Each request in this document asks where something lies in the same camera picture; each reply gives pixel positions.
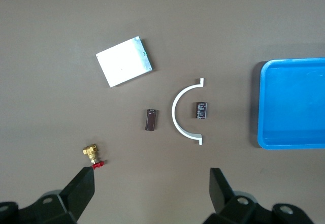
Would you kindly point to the small black connector block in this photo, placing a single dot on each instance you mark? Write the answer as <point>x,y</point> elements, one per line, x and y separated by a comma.
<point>201,110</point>

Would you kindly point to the blue plastic tray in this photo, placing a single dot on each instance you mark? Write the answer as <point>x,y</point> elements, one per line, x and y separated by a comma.
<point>292,107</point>

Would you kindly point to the white curved plastic bracket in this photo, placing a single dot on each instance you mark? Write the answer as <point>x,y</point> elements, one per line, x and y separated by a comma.
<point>174,109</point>

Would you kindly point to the silver metal plate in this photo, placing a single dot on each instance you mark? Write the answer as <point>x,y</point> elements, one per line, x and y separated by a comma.
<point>122,64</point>

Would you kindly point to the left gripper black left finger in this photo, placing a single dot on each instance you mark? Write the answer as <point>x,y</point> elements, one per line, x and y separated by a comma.
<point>76,198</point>

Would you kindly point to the plain brown capacitor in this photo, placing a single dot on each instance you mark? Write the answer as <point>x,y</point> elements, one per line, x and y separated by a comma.
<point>151,121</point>

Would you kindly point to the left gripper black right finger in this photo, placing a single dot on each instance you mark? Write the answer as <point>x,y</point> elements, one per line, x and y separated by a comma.
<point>226,203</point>

